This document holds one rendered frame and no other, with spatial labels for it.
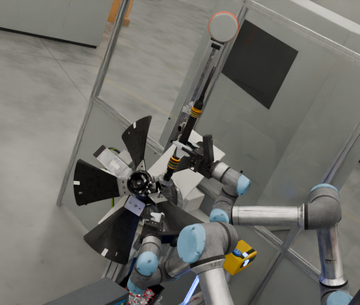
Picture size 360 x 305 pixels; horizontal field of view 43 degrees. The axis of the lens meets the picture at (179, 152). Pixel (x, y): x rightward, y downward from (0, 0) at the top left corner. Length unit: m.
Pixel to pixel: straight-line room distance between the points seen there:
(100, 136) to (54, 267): 0.95
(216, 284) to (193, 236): 0.16
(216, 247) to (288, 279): 1.23
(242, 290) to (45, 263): 1.34
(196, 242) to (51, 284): 1.90
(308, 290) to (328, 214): 0.94
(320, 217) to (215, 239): 0.45
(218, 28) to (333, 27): 1.54
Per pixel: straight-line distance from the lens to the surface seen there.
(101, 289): 1.49
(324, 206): 1.77
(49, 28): 7.53
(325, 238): 1.95
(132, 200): 2.11
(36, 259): 3.36
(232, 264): 2.21
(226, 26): 2.51
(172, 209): 2.07
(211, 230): 1.49
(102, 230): 2.10
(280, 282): 2.71
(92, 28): 7.76
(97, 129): 3.39
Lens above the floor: 2.27
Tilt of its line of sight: 25 degrees down
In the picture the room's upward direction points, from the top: 24 degrees clockwise
